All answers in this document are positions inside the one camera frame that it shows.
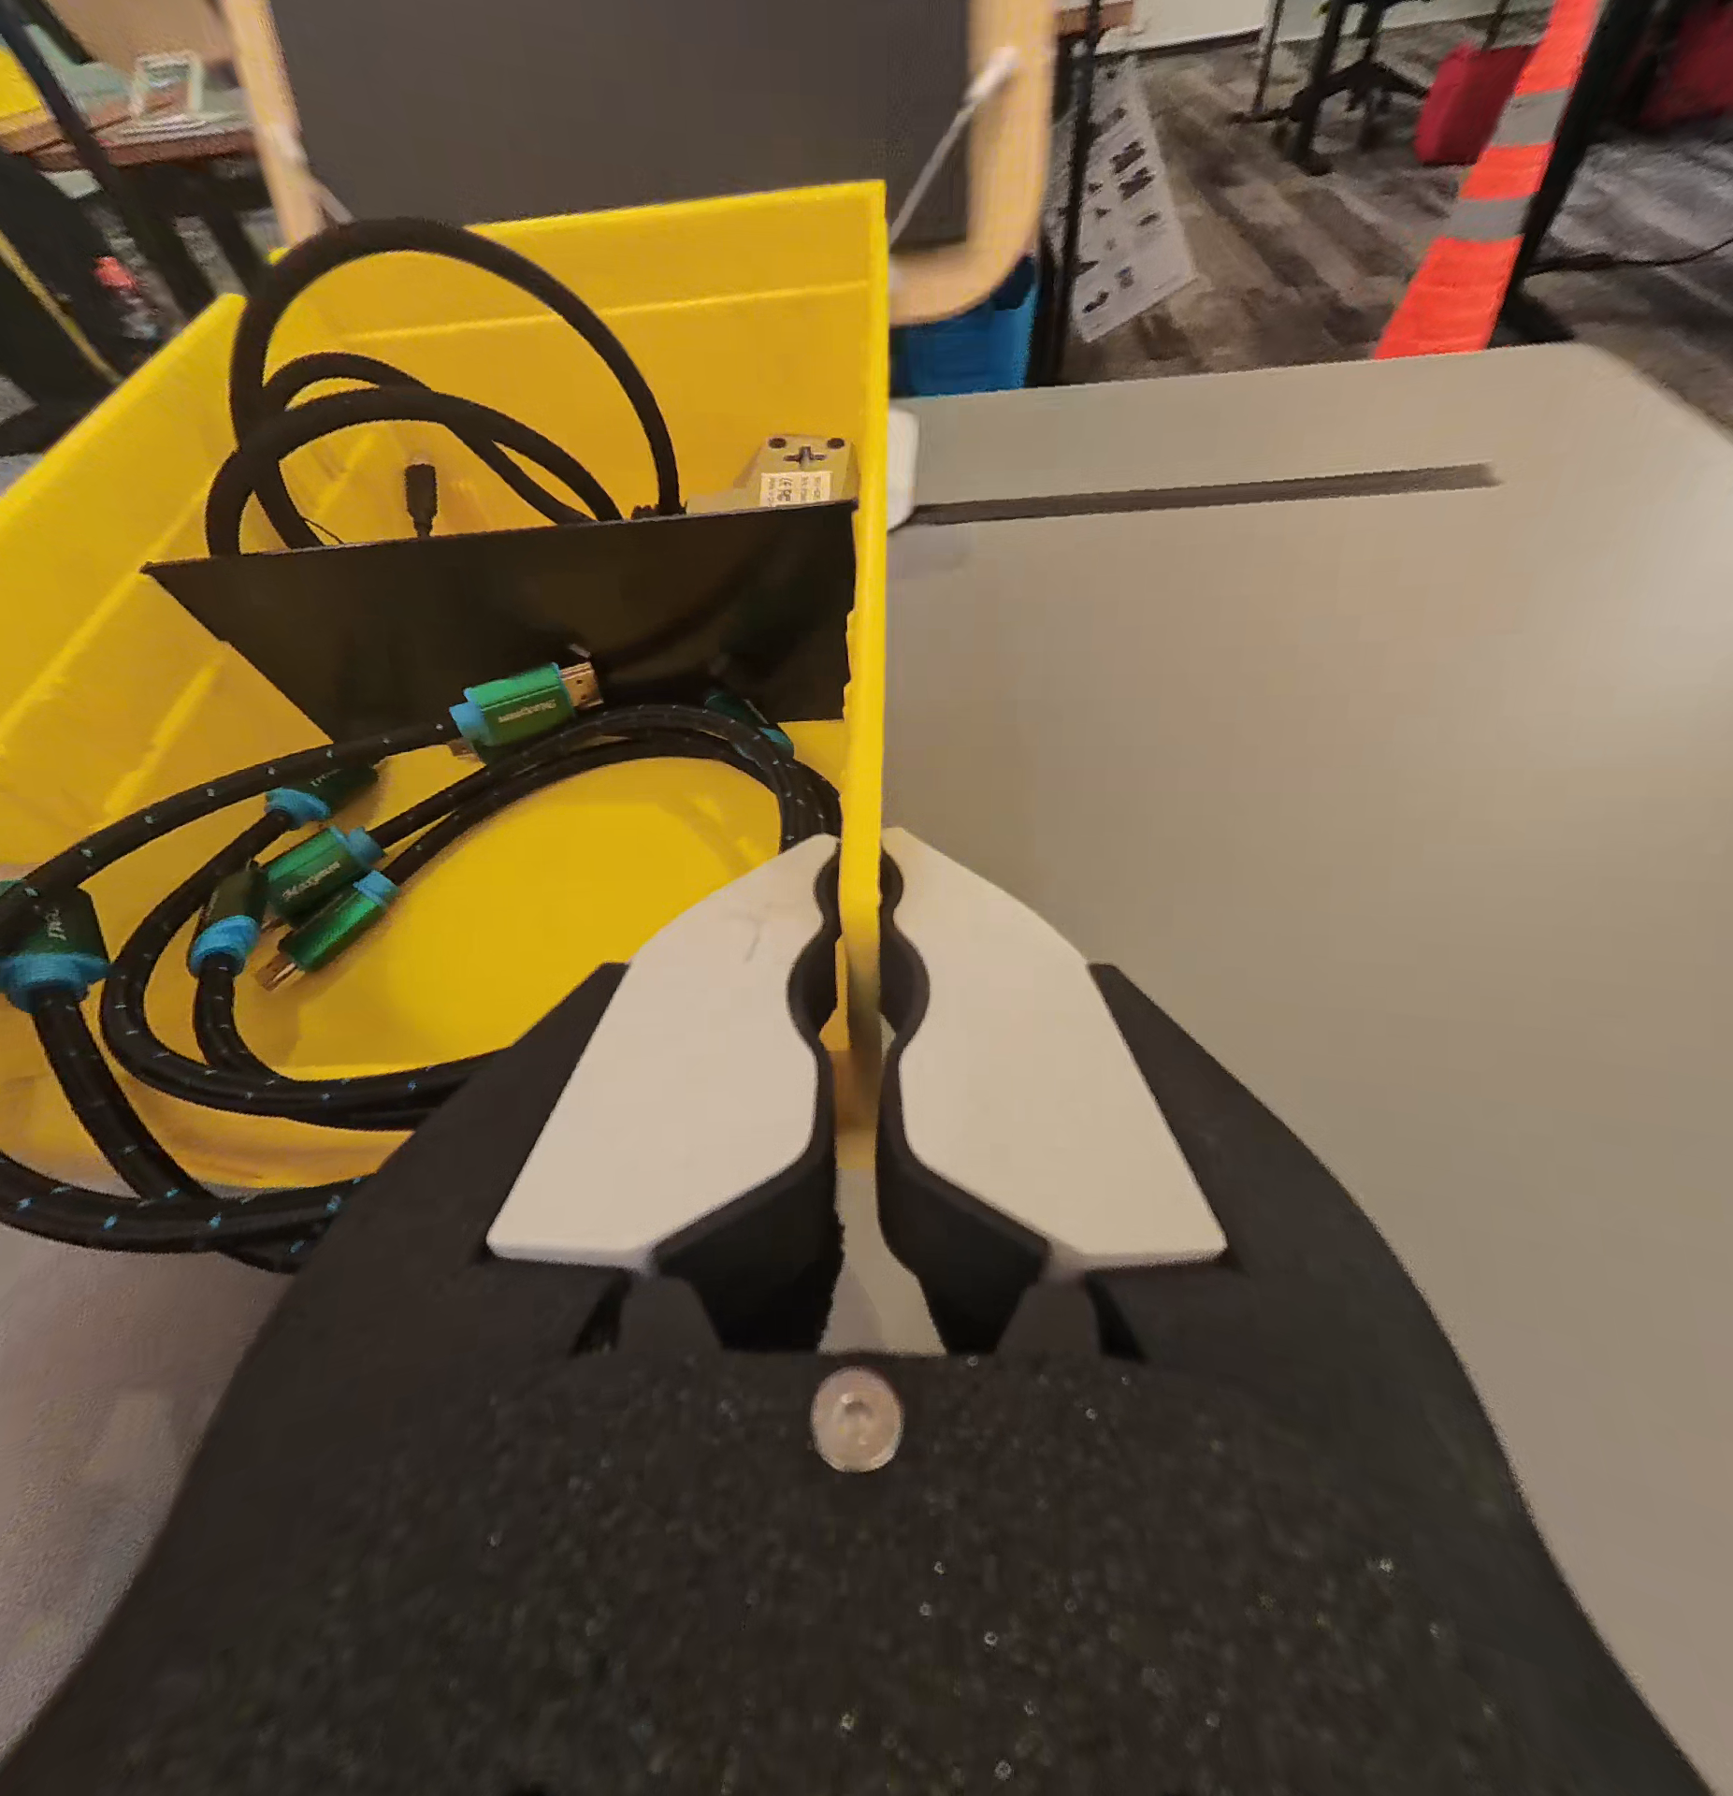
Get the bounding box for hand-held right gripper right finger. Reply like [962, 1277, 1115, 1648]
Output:
[875, 828, 1230, 1353]

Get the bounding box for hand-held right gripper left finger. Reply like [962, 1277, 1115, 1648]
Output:
[485, 833, 847, 1348]

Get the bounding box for yellow plastic bin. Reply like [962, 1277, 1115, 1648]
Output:
[0, 180, 899, 1195]

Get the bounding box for silver hub adapter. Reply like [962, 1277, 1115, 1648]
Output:
[684, 435, 863, 519]

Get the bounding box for black braided hub cable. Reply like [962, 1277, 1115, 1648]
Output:
[205, 217, 690, 552]

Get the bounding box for grey desk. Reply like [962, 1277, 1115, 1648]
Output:
[0, 342, 1733, 1796]

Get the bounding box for black bin divider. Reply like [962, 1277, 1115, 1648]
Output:
[142, 498, 861, 731]

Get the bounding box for blue storage crate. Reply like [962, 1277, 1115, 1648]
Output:
[888, 255, 1043, 401]

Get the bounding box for black stand pole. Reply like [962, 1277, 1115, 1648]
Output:
[1023, 0, 1111, 387]

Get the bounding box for printed paper sheet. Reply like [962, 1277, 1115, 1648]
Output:
[1067, 55, 1203, 345]

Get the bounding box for wood-framed black panel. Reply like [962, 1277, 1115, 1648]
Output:
[220, 0, 1062, 331]

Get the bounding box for black chair base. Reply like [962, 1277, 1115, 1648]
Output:
[1231, 0, 1436, 178]

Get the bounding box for red bag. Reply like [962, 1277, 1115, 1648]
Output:
[1630, 0, 1733, 135]
[1413, 40, 1534, 168]

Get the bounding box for wooden table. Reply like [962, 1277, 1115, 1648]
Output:
[0, 106, 259, 178]

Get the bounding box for orange reflective striped post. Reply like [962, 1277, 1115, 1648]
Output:
[1375, 0, 1610, 364]

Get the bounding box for black metal post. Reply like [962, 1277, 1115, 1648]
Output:
[1499, 0, 1662, 345]

